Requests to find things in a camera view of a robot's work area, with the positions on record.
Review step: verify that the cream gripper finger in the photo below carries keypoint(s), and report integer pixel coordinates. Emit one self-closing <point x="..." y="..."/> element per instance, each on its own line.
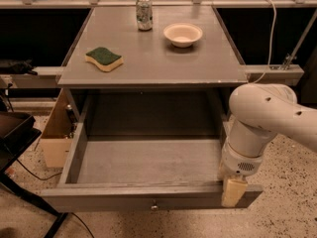
<point x="233" y="191"/>

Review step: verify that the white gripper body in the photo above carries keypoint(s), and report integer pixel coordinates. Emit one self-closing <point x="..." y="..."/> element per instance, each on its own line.
<point x="238" y="164"/>

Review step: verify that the grey top drawer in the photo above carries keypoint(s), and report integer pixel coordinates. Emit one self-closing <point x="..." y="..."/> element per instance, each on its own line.
<point x="143" y="151"/>

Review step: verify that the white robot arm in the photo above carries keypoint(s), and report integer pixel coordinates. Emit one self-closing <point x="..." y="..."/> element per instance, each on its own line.
<point x="261" y="112"/>

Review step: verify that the grey drawer cabinet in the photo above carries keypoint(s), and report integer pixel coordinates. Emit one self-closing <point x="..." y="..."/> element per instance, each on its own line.
<point x="156" y="83"/>

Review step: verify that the white paper bowl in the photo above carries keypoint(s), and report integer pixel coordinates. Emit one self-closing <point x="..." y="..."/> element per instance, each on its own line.
<point x="183" y="35"/>

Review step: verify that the green yellow sponge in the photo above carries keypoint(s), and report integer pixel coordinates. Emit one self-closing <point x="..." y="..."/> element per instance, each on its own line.
<point x="104" y="59"/>

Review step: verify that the cardboard box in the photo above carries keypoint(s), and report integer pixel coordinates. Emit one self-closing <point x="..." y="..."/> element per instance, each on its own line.
<point x="58" y="133"/>

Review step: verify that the silver soda can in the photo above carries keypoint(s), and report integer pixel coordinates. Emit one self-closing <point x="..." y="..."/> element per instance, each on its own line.
<point x="144" y="14"/>

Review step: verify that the black chair base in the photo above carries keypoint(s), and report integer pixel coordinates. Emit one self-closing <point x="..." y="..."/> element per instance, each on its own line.
<point x="17" y="133"/>

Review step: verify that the metal railing frame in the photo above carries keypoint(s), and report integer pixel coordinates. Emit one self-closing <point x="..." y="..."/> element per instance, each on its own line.
<point x="46" y="70"/>

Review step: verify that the black bag on rail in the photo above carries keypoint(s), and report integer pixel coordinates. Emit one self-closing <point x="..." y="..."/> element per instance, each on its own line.
<point x="13" y="66"/>

